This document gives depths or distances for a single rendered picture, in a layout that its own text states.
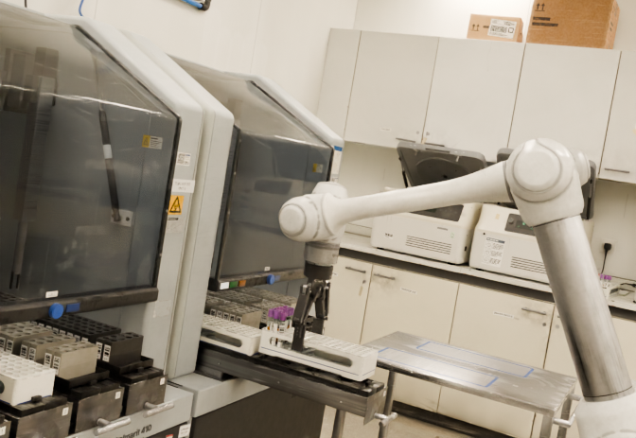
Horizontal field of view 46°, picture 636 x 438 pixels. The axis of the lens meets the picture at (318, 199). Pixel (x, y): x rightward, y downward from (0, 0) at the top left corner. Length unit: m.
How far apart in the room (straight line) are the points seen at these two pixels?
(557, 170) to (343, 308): 3.03
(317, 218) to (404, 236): 2.58
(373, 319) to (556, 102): 1.60
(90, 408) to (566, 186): 1.07
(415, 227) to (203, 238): 2.45
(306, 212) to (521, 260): 2.54
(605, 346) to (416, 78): 3.22
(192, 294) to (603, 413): 1.02
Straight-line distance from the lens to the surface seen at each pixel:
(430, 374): 2.18
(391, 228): 4.35
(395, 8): 5.19
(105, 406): 1.70
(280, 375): 2.00
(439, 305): 4.28
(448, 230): 4.24
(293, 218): 1.74
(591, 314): 1.65
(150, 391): 1.81
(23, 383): 1.56
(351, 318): 4.47
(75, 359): 1.70
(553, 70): 4.49
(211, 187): 1.98
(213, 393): 2.05
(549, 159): 1.58
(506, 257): 4.18
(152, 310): 1.89
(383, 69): 4.76
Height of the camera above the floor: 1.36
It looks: 3 degrees down
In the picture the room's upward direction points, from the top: 9 degrees clockwise
